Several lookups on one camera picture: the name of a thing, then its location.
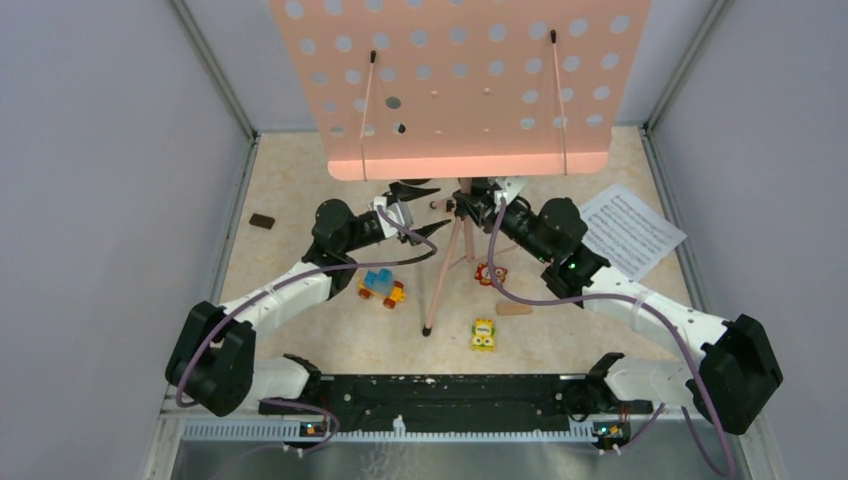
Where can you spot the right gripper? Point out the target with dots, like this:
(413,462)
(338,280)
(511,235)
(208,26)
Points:
(478,205)

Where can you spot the left microphone on stand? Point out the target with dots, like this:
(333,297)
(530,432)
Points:
(415,182)

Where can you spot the yellow owl toy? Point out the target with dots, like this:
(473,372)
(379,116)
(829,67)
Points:
(483,335)

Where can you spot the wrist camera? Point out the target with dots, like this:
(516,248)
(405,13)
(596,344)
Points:
(510,187)
(390,215)

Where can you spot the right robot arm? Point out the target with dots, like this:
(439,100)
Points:
(727,369)

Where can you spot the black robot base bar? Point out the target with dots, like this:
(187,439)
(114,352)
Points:
(469,403)

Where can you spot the red owl toy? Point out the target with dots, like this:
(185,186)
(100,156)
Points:
(486,276)

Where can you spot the pink music stand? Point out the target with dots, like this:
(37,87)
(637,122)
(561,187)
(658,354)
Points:
(460,89)

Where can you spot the toy block car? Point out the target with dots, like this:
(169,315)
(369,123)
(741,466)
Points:
(382,284)

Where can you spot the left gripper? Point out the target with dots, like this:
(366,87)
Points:
(404,192)

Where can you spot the wooden block near owl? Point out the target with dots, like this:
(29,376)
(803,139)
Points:
(508,308)

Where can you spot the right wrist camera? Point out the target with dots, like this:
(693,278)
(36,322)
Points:
(510,187)

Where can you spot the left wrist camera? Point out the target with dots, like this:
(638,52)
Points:
(390,215)

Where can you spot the small brown flat block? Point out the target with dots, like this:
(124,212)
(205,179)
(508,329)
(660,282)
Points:
(261,221)

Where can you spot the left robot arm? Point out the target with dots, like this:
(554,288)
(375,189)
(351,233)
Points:
(213,361)

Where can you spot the sheet music page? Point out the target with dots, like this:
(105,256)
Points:
(628,232)

